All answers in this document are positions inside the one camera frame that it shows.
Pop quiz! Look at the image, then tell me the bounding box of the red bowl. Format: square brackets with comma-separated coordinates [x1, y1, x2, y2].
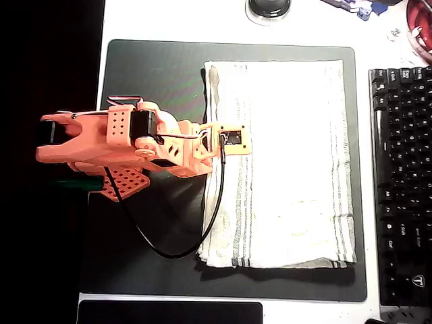
[406, 0, 432, 65]

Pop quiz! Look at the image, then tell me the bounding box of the black keyboard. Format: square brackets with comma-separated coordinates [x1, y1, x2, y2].
[368, 66, 432, 308]

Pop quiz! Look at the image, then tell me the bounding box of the orange perforated base plate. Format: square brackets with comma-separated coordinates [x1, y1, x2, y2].
[100, 167, 151, 203]

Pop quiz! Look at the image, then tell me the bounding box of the black desk mat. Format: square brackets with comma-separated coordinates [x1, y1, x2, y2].
[79, 39, 368, 303]

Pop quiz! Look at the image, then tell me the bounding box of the dark purple object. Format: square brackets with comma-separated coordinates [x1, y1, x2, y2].
[320, 0, 356, 13]

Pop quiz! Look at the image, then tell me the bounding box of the black camera cable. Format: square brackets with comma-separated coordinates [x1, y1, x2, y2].
[103, 134, 226, 260]

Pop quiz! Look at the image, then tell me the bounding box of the white towel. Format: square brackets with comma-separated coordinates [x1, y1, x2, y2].
[196, 59, 358, 270]

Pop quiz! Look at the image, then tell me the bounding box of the red white servo wire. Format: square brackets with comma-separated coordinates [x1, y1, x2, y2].
[107, 96, 144, 109]

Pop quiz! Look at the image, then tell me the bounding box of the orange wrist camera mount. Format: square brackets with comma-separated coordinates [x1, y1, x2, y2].
[209, 123, 252, 157]

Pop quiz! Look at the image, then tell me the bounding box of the blue plastic object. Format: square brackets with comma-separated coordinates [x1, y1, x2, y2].
[356, 2, 385, 21]

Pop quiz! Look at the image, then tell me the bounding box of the black rectangular pad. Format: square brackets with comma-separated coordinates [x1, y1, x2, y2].
[76, 300, 263, 324]

